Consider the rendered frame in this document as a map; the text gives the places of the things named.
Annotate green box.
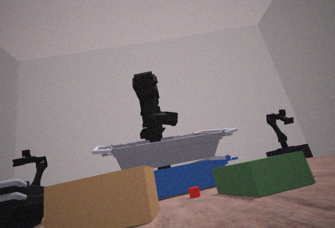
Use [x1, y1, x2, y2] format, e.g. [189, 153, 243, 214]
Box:
[212, 151, 316, 197]

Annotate small red block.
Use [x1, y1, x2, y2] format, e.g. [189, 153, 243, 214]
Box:
[188, 187, 200, 199]

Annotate blue plastic tray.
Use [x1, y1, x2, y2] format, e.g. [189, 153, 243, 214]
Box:
[154, 155, 238, 199]

